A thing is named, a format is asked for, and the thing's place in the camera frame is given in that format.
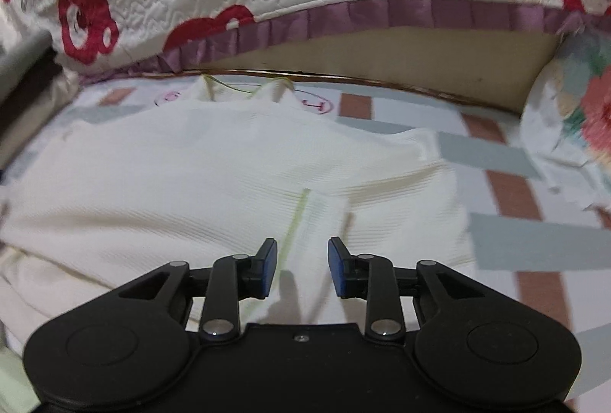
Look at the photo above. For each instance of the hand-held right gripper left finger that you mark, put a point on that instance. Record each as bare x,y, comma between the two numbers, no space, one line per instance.
268,267

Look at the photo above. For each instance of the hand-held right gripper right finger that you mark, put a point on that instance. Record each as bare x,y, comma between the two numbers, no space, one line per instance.
338,267

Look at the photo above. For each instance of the cream white knit garment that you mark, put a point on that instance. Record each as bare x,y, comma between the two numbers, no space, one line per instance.
191,179

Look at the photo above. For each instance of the checked dog-print mat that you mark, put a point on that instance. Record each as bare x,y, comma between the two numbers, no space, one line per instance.
501,231

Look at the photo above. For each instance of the tan mattress side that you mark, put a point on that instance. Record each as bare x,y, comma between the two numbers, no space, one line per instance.
429,55

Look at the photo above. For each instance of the floral blanket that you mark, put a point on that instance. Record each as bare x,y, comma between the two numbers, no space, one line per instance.
563,107

